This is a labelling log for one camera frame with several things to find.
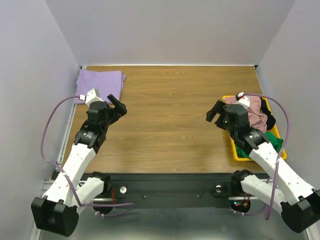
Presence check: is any left silver knob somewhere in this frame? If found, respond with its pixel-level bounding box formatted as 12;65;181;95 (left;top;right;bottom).
119;186;127;194

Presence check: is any pink t-shirt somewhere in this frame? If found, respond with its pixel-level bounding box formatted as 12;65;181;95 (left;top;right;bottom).
223;95;269;133

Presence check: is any black t-shirt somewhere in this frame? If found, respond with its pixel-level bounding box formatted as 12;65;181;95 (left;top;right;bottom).
260;97;276;131

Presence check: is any green t-shirt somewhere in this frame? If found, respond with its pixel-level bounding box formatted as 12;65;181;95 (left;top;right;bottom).
235;132;284;159

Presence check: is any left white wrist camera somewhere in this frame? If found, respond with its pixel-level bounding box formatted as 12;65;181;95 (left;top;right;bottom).
78;88;103;107

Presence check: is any electronics board with leds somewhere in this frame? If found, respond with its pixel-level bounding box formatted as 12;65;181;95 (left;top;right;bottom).
229;194;251;213

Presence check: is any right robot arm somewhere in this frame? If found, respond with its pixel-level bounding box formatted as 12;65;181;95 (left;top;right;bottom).
206;97;320;233

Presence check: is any yellow plastic bin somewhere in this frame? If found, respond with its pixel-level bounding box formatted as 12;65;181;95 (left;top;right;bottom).
222;95;285;162

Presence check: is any aluminium frame rail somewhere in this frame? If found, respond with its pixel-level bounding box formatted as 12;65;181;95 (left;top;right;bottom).
28;66;87;240

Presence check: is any right silver knob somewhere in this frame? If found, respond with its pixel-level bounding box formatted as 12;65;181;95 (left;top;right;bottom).
215;185;223;194

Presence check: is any folded purple t-shirt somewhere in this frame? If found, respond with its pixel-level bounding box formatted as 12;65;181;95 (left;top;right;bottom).
76;69;127;104

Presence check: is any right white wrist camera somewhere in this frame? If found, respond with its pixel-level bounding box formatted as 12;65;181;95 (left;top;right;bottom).
235;92;251;110

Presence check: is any silver knob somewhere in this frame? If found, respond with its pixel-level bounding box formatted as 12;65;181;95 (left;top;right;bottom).
215;185;223;194
119;186;127;194

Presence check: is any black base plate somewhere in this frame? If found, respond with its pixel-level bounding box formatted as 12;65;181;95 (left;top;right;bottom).
51;172;271;210

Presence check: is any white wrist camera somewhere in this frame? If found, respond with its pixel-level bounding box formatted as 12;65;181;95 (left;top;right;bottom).
235;92;251;110
78;88;103;107

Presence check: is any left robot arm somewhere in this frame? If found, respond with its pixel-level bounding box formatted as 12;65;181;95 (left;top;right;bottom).
31;88;127;237

